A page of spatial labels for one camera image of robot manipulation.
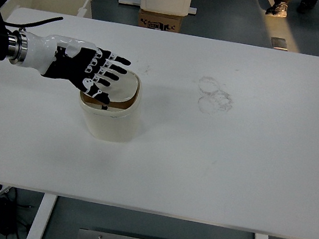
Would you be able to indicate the black power adapter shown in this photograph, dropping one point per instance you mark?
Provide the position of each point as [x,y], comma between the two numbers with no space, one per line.
[5,216]

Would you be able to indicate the metal floor plate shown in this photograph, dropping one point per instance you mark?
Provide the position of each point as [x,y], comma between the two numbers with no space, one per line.
[279,43]

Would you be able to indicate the person's foot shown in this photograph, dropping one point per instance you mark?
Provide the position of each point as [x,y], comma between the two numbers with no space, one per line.
[278,8]
[306,6]

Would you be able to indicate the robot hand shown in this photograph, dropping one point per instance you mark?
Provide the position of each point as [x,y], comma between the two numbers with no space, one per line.
[65,59]

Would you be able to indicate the brown cardboard box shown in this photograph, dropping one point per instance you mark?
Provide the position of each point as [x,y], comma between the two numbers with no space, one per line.
[160,20]

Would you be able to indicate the cream trash bin lid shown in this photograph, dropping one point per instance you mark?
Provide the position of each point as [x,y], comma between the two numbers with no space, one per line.
[124,88]

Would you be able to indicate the cream small trash bin body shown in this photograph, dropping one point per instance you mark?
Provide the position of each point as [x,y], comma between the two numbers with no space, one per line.
[109,126]

